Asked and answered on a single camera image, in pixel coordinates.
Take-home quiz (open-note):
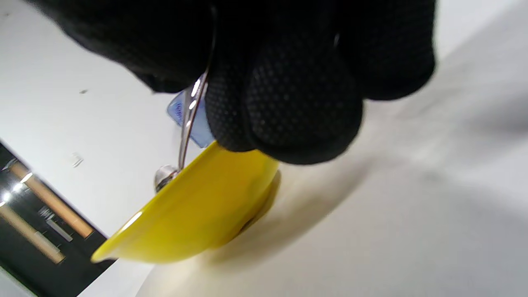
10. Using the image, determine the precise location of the person's right hand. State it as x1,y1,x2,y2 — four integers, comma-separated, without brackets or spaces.
25,0,437,165

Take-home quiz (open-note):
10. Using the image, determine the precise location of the steel spoon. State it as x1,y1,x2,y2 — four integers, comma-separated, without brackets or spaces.
154,70,211,194

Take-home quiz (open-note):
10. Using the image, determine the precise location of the yellow plastic bowl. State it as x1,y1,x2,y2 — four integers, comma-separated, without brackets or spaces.
91,140,282,264

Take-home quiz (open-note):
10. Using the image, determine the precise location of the blue water bottle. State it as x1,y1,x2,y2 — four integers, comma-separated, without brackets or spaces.
167,89,215,148

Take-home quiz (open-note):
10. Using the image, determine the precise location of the black door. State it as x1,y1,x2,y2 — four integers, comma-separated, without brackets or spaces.
0,142,118,297

